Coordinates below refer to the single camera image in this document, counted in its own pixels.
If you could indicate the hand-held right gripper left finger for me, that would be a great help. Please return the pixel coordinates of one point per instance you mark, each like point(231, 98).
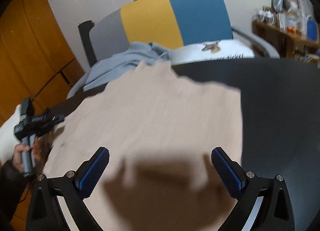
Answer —
point(93, 171)

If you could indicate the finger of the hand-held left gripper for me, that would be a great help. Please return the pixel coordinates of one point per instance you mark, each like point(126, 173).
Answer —
point(57, 120)

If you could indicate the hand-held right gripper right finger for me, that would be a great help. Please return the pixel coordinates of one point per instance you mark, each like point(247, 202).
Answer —
point(228, 176)

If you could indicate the beige knit sweater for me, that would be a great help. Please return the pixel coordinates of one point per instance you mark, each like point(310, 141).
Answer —
point(155, 116)

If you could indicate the person's left forearm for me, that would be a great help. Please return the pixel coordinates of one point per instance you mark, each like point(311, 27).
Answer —
point(10, 186)

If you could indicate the person's left hand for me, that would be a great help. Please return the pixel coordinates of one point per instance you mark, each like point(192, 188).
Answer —
point(18, 154)

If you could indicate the white cloth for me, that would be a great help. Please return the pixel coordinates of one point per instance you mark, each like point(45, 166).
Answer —
point(7, 133)

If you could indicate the light blue shirt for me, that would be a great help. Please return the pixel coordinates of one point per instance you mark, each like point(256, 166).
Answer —
point(112, 65)

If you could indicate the orange wooden wardrobe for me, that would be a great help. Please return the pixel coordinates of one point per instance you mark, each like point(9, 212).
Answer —
point(30, 45)

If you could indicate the white printed pillow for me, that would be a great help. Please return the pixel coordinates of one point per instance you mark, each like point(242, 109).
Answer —
point(190, 54)

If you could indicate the grey yellow blue armchair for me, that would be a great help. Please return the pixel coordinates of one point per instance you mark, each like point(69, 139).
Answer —
point(150, 15)

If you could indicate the wooden table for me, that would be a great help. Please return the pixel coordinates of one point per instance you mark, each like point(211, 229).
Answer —
point(270, 30)

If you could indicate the glass jar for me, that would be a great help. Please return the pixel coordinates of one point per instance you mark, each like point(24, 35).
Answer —
point(261, 15)
point(269, 16)

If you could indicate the round tin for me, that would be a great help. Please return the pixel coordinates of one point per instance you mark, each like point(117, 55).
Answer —
point(292, 20)

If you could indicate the blue folding chair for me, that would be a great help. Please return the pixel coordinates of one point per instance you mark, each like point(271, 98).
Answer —
point(312, 29)

